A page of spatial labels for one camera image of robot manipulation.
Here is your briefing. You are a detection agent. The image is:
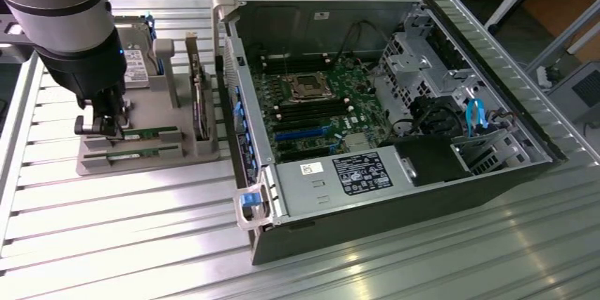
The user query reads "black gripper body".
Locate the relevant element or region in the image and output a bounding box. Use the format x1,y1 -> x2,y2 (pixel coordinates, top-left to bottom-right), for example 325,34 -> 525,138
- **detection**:
36,46 -> 128,105

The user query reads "green RAM stick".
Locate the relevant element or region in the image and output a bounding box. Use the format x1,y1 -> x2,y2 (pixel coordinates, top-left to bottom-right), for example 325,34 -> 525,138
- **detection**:
104,150 -> 184,163
118,125 -> 181,140

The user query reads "hard disk drive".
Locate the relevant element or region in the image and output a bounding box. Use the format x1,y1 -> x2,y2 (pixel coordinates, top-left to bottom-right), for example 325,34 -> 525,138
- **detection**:
112,15 -> 162,89

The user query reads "grey parts rack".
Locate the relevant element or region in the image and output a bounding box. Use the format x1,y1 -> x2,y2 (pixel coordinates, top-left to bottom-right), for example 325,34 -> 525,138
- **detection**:
76,37 -> 222,177

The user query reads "graphics card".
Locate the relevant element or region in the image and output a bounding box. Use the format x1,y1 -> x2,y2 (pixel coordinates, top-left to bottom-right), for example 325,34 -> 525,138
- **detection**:
184,34 -> 217,140

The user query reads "blue case latch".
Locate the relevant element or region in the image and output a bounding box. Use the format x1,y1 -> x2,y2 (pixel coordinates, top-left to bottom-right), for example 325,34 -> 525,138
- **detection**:
237,190 -> 260,207

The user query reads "blue expansion slot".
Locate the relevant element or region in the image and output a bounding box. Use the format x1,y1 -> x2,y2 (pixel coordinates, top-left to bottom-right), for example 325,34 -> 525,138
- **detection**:
274,126 -> 330,141

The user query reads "CPU socket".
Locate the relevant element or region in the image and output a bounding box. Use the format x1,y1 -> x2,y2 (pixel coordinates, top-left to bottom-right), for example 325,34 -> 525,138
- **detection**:
280,72 -> 337,103

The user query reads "grey power supply unit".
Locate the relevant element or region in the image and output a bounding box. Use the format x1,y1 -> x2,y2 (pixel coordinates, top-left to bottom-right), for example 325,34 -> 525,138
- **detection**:
273,148 -> 418,218

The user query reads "green motherboard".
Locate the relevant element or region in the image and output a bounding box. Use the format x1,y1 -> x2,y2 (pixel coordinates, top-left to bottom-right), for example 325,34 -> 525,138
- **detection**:
250,53 -> 390,164

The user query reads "black open PC case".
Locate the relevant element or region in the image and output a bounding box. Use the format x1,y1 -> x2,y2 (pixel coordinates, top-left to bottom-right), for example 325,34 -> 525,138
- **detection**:
209,0 -> 569,266

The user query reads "metal disk bay cage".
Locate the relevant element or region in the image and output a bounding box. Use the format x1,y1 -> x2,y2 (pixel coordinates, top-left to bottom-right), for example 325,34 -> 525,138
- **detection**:
373,28 -> 469,111

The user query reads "white power strip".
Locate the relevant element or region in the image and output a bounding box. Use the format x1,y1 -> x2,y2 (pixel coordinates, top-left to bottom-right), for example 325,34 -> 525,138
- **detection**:
534,65 -> 564,89

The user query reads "grey computer tower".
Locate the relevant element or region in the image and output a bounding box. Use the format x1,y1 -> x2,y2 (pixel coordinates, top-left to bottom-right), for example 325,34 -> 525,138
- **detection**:
545,60 -> 600,133

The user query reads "black wire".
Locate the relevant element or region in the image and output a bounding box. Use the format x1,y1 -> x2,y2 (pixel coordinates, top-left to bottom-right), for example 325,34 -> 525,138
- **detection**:
342,20 -> 377,63

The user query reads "blue SATA wire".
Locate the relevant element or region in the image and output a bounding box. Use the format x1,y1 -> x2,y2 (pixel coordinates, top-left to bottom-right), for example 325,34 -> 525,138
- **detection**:
465,97 -> 488,138

